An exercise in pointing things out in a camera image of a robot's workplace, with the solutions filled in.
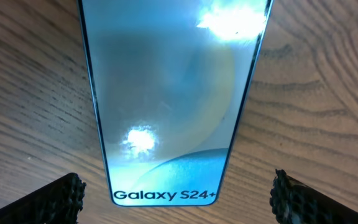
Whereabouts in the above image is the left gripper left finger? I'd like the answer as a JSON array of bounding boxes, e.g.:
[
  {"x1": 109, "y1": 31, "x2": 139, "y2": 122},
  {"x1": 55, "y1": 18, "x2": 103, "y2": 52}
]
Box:
[{"x1": 0, "y1": 172, "x2": 86, "y2": 224}]

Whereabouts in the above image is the blue Galaxy S24+ smartphone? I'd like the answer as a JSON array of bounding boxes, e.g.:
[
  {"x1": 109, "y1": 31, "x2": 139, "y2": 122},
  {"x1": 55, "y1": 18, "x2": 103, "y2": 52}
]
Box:
[{"x1": 77, "y1": 0, "x2": 273, "y2": 207}]

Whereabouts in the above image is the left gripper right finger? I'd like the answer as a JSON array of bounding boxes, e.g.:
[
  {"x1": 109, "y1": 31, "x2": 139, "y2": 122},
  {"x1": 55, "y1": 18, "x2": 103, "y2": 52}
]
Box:
[{"x1": 269, "y1": 169, "x2": 358, "y2": 224}]

